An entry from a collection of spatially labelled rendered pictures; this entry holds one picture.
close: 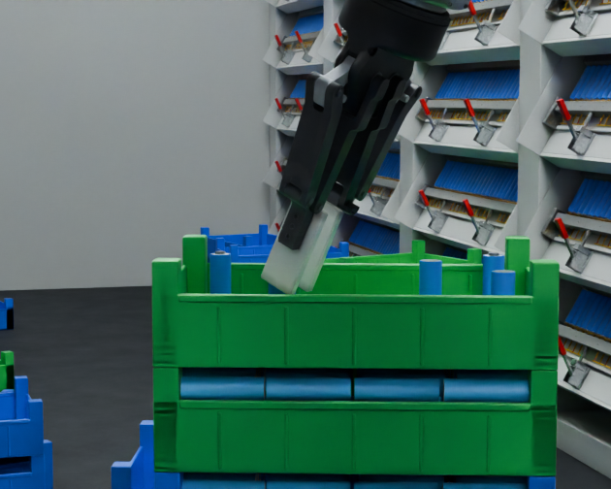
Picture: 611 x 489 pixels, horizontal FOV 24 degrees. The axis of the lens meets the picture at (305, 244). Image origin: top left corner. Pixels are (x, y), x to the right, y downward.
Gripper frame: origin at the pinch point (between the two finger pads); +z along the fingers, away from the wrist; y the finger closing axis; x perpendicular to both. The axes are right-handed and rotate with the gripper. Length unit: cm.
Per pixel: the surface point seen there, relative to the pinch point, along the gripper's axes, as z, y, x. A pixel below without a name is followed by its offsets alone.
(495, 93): 14, 162, 59
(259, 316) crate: 5.2, -3.9, -1.0
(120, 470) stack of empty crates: 36.0, 15.4, 17.3
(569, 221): 22, 132, 25
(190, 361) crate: 10.1, -6.5, 1.6
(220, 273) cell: 8.9, 7.3, 10.1
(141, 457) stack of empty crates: 42, 29, 24
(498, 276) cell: -3.3, 7.4, -12.5
